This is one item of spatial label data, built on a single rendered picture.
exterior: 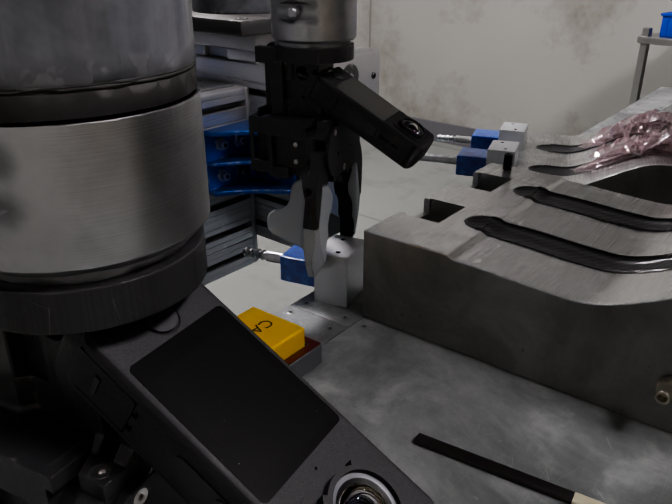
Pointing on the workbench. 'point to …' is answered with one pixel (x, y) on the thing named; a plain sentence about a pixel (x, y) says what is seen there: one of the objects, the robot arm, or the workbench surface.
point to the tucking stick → (504, 471)
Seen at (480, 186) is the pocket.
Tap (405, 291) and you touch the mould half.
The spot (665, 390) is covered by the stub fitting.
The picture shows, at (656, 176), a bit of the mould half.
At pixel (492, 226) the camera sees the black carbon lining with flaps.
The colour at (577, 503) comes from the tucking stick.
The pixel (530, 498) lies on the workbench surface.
